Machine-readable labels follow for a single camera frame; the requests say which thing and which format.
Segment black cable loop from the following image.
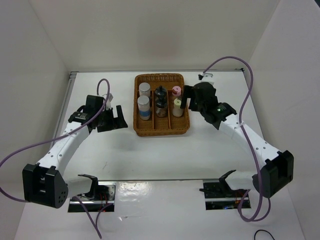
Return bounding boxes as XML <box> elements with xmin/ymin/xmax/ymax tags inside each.
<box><xmin>254</xmin><ymin>229</ymin><xmax>276</xmax><ymax>240</ymax></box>

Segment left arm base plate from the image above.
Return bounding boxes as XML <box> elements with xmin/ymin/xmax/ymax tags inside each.
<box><xmin>76</xmin><ymin>180</ymin><xmax>117</xmax><ymax>213</ymax></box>

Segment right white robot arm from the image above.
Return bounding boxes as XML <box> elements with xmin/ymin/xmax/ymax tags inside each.
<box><xmin>181</xmin><ymin>82</ymin><xmax>294</xmax><ymax>199</ymax></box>

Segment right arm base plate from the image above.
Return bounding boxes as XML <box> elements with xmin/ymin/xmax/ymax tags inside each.
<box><xmin>199</xmin><ymin>180</ymin><xmax>246</xmax><ymax>211</ymax></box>

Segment yellow-lid spice bottle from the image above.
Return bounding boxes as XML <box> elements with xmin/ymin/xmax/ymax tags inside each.
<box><xmin>172</xmin><ymin>98</ymin><xmax>184</xmax><ymax>118</ymax></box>

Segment black grinder bottle light contents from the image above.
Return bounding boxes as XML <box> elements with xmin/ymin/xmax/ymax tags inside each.
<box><xmin>154</xmin><ymin>85</ymin><xmax>167</xmax><ymax>101</ymax></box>

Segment brown wicker divided basket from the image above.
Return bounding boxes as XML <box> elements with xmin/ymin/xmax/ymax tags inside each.
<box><xmin>133</xmin><ymin>73</ymin><xmax>190</xmax><ymax>137</ymax></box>

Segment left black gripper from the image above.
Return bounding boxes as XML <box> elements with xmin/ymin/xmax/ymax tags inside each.
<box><xmin>96</xmin><ymin>105</ymin><xmax>128</xmax><ymax>133</ymax></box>

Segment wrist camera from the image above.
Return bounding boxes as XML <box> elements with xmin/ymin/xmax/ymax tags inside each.
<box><xmin>198</xmin><ymin>73</ymin><xmax>215</xmax><ymax>85</ymax></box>
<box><xmin>102</xmin><ymin>93</ymin><xmax>113</xmax><ymax>110</ymax></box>

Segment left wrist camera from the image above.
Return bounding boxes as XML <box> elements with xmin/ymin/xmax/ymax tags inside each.
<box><xmin>102</xmin><ymin>93</ymin><xmax>113</xmax><ymax>110</ymax></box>

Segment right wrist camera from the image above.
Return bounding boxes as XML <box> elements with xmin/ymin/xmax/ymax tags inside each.
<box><xmin>198</xmin><ymin>73</ymin><xmax>215</xmax><ymax>85</ymax></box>

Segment black-lid bottle brown contents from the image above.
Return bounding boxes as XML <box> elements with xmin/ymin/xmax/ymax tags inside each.
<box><xmin>155</xmin><ymin>98</ymin><xmax>168</xmax><ymax>118</ymax></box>

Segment pink-lid spice bottle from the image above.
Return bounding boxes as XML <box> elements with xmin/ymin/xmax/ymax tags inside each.
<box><xmin>171</xmin><ymin>86</ymin><xmax>182</xmax><ymax>101</ymax></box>

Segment silver-lid bottle blue label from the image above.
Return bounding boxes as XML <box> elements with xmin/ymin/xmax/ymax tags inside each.
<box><xmin>137</xmin><ymin>95</ymin><xmax>151</xmax><ymax>121</ymax></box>
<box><xmin>138</xmin><ymin>82</ymin><xmax>151</xmax><ymax>98</ymax></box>

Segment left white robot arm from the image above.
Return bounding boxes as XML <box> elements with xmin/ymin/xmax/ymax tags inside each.
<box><xmin>22</xmin><ymin>95</ymin><xmax>128</xmax><ymax>209</ymax></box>

